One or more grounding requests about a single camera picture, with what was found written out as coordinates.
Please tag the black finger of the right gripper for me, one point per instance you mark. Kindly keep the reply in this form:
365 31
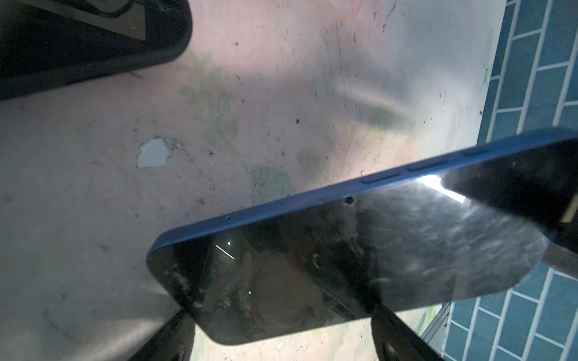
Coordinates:
539 185

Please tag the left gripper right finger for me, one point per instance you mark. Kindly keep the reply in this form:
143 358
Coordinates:
394 340

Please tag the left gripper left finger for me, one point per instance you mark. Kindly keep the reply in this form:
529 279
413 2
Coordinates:
173 342

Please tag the black phone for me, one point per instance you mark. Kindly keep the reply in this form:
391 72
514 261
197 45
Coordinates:
396 238

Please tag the black phone case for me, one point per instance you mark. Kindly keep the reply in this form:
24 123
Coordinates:
50 44

